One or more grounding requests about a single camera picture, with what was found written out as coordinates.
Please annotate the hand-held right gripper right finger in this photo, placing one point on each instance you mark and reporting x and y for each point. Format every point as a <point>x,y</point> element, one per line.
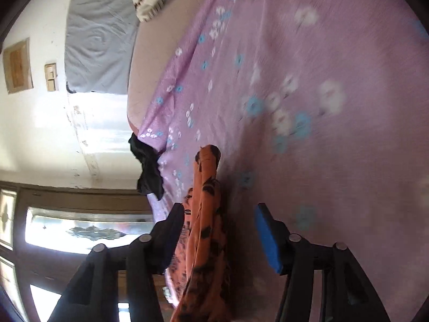
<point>269,238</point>

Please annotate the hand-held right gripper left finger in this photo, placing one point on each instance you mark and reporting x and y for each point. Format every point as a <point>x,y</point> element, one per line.
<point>167,241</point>

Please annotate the orange black floral blouse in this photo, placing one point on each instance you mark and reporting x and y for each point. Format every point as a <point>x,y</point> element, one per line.
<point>204,241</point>

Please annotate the black garment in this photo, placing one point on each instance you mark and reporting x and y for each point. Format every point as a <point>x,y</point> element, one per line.
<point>147,171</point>

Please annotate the stained glass door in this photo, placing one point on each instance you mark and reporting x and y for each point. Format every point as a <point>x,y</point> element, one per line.
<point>67,238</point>

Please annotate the purple floral bed sheet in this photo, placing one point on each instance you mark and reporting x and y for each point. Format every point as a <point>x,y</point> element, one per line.
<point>285,107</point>

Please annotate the pink bed mattress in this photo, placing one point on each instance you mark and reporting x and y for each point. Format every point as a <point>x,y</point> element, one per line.
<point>147,60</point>

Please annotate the grey pillow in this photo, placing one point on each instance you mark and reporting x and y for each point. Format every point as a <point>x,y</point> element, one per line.
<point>100,43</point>

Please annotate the double wall light switch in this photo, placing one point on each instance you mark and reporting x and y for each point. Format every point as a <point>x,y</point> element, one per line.
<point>51,77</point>

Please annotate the beige wall panel cover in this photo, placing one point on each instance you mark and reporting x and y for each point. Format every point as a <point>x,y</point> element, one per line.
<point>18,67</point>

